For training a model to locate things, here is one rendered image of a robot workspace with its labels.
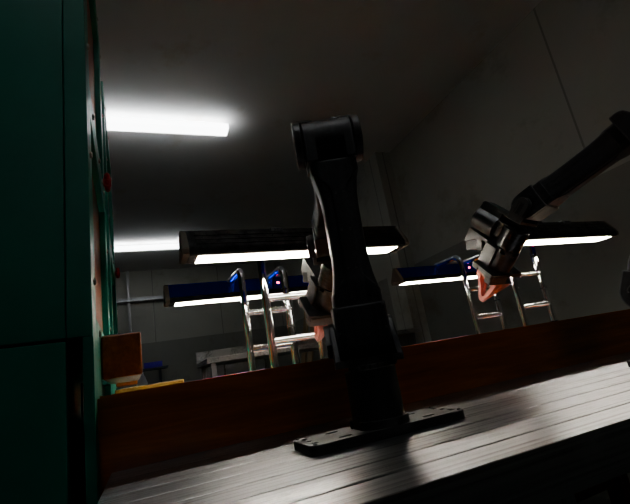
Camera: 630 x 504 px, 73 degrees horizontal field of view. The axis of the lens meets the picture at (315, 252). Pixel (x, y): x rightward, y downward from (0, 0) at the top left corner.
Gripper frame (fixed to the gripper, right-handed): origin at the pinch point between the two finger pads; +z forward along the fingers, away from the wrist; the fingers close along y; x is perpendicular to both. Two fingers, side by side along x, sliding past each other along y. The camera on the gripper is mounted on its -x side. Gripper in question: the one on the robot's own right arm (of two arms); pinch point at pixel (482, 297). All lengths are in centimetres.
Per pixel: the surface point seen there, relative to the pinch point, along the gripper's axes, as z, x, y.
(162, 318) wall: 481, -571, -4
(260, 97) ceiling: 17, -290, -35
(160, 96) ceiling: 28, -300, 42
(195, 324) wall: 489, -555, -60
